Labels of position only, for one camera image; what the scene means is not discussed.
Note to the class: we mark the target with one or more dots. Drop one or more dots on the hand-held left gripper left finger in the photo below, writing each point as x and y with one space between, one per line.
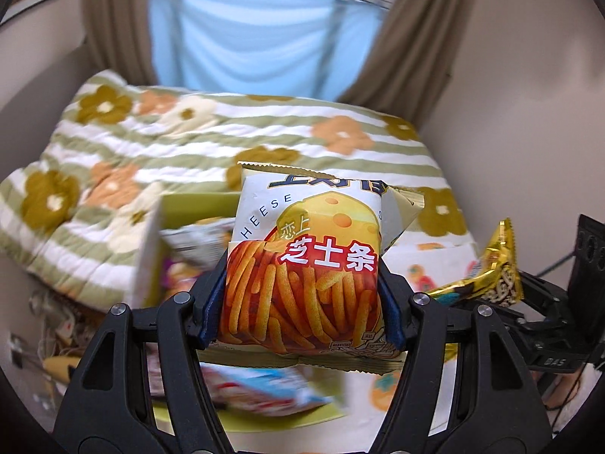
212 295

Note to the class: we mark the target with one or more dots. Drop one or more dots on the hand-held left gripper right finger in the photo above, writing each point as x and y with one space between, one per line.
390 305

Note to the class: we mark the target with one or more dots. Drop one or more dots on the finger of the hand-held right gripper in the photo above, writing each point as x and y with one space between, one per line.
501 319
543 291

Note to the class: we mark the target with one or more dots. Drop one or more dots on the gold dark snack bag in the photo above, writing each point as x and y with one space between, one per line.
496 265

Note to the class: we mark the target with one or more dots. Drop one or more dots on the green cardboard box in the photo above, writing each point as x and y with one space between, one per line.
153 255

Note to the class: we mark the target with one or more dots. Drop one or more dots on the cheese sticks snack bag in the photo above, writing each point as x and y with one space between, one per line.
302 265

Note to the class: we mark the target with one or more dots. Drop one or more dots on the blue white snack packet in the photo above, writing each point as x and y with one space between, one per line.
264 388

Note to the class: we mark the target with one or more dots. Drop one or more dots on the floral striped blanket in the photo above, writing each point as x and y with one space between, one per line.
142 161

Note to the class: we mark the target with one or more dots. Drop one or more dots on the yellow plastic item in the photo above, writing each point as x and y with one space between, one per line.
59 367

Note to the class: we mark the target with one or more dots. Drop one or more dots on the blue sheer curtain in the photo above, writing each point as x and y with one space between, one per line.
264 42

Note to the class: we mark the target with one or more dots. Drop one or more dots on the brown curtain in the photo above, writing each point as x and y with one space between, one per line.
416 38
118 14

